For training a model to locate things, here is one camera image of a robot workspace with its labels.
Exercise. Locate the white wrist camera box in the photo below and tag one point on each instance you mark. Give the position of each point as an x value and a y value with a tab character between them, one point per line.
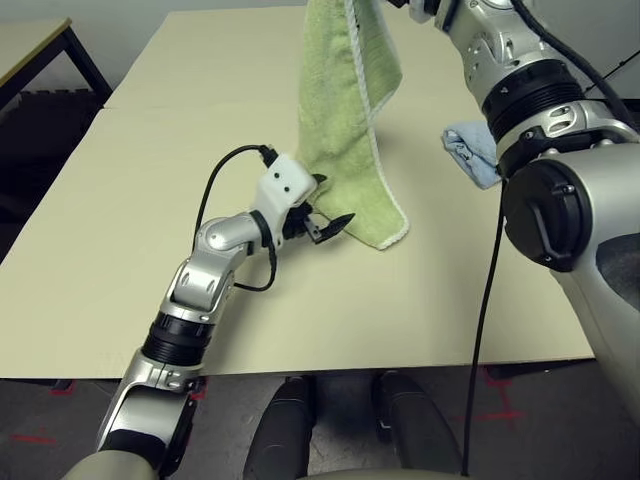
425	10
285	180

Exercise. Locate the red tape cross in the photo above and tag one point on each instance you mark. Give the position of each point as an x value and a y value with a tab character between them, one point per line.
502	414

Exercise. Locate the side table with black frame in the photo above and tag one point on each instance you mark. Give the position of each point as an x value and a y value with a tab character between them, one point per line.
30	45

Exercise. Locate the grey robot leg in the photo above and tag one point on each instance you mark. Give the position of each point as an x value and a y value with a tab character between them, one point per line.
280	430
415	425

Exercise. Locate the folded light blue towel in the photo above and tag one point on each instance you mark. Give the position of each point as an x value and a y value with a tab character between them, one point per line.
475	150

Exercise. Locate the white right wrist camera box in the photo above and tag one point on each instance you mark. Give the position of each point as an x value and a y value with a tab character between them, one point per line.
425	10

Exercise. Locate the grey robot right leg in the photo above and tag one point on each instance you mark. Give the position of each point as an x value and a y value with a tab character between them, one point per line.
415	425

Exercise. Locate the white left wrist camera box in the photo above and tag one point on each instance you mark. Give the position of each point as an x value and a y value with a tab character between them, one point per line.
285	180

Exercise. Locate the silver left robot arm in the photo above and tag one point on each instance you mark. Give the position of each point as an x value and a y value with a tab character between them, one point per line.
200	280

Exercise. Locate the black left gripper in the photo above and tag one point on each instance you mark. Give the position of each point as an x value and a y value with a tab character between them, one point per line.
300	222

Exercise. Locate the green towel with white trim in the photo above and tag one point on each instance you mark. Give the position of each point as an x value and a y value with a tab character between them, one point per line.
340	125

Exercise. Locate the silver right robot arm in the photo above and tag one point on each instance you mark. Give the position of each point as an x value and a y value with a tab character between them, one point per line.
550	210

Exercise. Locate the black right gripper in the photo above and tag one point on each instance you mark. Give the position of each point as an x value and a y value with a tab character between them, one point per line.
396	3

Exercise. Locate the grey robot left leg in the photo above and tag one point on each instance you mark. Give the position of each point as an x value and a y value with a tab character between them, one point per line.
280	430

